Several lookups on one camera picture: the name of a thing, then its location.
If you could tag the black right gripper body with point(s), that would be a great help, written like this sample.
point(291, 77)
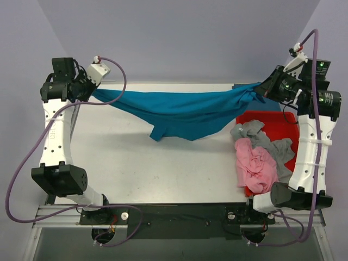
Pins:
point(268, 84)

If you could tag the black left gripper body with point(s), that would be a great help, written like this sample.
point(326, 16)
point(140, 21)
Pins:
point(88, 86)

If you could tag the bright blue t-shirt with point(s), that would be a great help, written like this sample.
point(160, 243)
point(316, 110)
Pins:
point(190, 116)

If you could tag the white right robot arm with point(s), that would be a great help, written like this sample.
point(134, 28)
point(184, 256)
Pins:
point(317, 113)

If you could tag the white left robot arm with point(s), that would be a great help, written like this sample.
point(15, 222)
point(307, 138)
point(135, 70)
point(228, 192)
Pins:
point(65, 70)

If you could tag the folded dark blue t-shirt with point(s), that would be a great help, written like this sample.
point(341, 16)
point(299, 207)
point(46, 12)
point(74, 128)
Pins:
point(245, 98)

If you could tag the red plastic bin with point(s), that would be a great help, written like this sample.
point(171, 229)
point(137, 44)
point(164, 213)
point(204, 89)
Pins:
point(276, 132)

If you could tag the grey t-shirt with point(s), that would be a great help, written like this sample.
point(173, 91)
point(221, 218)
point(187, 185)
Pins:
point(280, 150)

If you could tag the pink t-shirt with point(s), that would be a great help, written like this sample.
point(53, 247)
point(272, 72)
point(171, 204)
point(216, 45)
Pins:
point(256, 169)

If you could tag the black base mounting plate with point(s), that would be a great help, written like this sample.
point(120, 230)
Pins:
point(179, 230)

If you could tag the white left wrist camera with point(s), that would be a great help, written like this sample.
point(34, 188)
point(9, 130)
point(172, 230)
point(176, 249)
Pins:
point(97, 71)

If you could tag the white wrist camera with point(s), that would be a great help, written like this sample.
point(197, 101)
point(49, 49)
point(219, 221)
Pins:
point(296, 58)
point(97, 71)

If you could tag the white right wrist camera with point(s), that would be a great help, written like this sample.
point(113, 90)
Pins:
point(296, 58)

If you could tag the aluminium front rail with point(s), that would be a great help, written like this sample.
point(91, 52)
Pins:
point(54, 216)

